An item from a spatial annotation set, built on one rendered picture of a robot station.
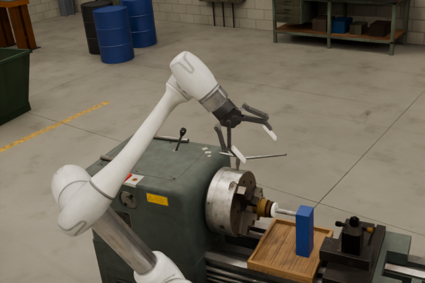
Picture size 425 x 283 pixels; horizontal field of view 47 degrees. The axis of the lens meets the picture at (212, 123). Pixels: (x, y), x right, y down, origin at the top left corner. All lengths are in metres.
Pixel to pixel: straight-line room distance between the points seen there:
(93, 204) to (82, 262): 2.37
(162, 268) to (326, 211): 2.37
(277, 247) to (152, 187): 0.66
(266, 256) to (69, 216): 1.05
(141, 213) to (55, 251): 1.91
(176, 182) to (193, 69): 0.77
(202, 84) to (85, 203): 0.52
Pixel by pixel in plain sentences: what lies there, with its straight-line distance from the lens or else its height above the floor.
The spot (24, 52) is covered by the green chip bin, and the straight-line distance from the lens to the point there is 6.71.
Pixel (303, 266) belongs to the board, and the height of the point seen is 0.88.
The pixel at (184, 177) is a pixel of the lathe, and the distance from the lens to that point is 2.25.
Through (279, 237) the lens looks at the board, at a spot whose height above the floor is 0.88.
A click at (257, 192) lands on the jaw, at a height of 1.10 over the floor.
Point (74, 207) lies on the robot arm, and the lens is 1.62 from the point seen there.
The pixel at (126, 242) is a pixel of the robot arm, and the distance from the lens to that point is 1.93.
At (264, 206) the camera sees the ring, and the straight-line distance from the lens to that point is 2.27.
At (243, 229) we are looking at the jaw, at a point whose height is 0.99.
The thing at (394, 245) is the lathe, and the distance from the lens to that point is 2.40.
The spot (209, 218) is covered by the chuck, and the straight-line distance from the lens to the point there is 2.27.
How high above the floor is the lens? 2.38
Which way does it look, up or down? 24 degrees down
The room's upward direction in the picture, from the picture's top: 5 degrees counter-clockwise
